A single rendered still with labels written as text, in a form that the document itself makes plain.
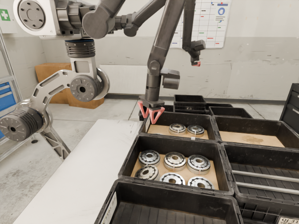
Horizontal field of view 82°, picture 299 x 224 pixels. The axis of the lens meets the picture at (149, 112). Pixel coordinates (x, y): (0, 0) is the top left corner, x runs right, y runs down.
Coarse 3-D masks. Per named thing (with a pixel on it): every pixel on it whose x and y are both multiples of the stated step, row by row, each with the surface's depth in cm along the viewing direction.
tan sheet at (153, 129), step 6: (150, 126) 115; (156, 126) 115; (162, 126) 115; (168, 126) 115; (150, 132) 108; (156, 132) 108; (162, 132) 108; (168, 132) 108; (186, 132) 108; (204, 132) 108; (204, 138) 102
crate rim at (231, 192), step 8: (136, 136) 86; (144, 136) 86; (152, 136) 86; (160, 136) 86; (216, 144) 80; (128, 152) 74; (128, 160) 70; (224, 160) 70; (224, 168) 66; (120, 176) 62; (128, 176) 62; (160, 184) 59; (168, 184) 59; (176, 184) 59; (216, 192) 56; (224, 192) 56; (232, 192) 56
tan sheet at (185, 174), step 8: (160, 160) 84; (136, 168) 79; (160, 168) 79; (184, 168) 79; (160, 176) 75; (184, 176) 75; (192, 176) 75; (200, 176) 75; (208, 176) 75; (216, 184) 71
